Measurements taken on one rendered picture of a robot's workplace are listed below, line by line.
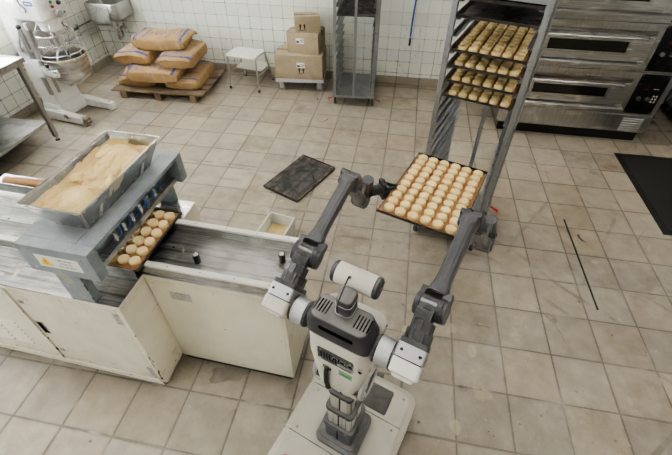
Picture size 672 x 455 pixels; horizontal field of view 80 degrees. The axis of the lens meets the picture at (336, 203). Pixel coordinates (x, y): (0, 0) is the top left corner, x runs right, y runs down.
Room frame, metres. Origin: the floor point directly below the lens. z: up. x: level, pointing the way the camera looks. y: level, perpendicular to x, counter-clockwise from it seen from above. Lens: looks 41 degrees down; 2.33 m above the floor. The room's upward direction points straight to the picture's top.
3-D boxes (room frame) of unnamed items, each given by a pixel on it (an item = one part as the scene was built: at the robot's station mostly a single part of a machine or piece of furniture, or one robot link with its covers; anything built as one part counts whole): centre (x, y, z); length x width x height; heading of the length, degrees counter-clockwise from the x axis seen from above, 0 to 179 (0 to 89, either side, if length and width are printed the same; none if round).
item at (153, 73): (4.77, 2.20, 0.32); 0.72 x 0.42 x 0.17; 84
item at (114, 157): (1.39, 1.04, 1.28); 0.54 x 0.27 x 0.06; 168
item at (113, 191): (1.39, 1.04, 1.25); 0.56 x 0.29 x 0.14; 168
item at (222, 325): (1.28, 0.54, 0.45); 0.70 x 0.34 x 0.90; 78
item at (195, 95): (4.99, 2.16, 0.06); 1.20 x 0.80 x 0.11; 82
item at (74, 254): (1.39, 1.04, 1.01); 0.72 x 0.33 x 0.34; 168
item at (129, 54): (5.05, 2.42, 0.47); 0.72 x 0.42 x 0.17; 170
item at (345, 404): (0.72, -0.04, 0.53); 0.11 x 0.11 x 0.40; 61
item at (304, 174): (3.01, 0.34, 0.02); 0.60 x 0.40 x 0.03; 146
